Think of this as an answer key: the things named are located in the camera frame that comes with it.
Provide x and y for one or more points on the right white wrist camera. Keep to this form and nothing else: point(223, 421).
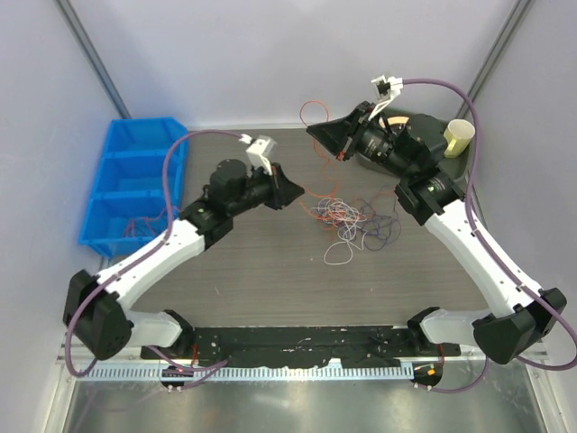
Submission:
point(387, 88)

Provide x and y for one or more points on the blue plastic compartment bin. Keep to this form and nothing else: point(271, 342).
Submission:
point(127, 208)

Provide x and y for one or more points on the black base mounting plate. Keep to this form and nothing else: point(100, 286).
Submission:
point(306, 347)

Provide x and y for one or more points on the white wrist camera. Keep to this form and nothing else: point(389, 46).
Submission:
point(387, 88)
point(258, 151)

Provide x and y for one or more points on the black plate with gold rim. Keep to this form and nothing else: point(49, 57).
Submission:
point(392, 124)

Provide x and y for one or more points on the yellow-green paper cup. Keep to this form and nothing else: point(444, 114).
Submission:
point(458, 134)

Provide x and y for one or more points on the aluminium frame rail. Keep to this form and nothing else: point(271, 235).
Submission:
point(80, 355)

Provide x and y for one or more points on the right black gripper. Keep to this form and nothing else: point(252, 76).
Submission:
point(343, 137)

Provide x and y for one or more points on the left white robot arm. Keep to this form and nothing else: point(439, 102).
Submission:
point(98, 309)

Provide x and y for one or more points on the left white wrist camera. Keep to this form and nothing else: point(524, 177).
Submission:
point(258, 151)

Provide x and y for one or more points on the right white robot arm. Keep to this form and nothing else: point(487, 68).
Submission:
point(519, 312)

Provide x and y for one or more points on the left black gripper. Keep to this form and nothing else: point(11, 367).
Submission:
point(283, 190)

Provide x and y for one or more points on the white slotted cable duct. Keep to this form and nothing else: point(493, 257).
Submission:
point(149, 372)

